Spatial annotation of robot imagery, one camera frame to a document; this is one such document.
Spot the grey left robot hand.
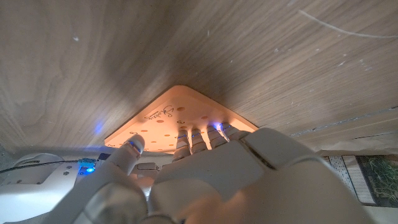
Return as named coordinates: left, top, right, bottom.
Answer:
left=43, top=123, right=376, bottom=224

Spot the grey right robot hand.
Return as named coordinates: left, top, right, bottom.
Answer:
left=132, top=161, right=165, bottom=195

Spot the orange peg board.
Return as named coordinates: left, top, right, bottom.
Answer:
left=104, top=85, right=259, bottom=155

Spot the printed fabric backdrop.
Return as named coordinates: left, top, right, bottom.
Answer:
left=317, top=136, right=398, bottom=224

